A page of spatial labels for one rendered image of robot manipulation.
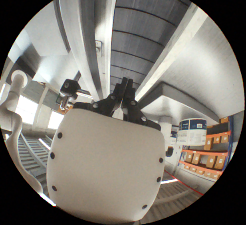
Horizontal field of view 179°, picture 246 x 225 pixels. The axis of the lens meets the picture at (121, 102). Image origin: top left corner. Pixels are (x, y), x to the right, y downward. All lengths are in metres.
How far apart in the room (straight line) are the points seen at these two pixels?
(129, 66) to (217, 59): 0.23
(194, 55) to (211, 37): 0.07
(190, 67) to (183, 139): 0.36
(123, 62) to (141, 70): 0.04
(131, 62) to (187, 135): 0.43
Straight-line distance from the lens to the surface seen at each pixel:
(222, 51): 0.25
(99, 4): 0.19
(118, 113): 0.26
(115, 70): 0.18
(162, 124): 0.43
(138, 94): 0.17
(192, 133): 0.47
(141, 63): 0.15
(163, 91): 0.25
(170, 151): 0.84
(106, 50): 0.15
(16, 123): 0.61
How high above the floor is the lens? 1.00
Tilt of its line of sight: 20 degrees down
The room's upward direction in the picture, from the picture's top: 165 degrees counter-clockwise
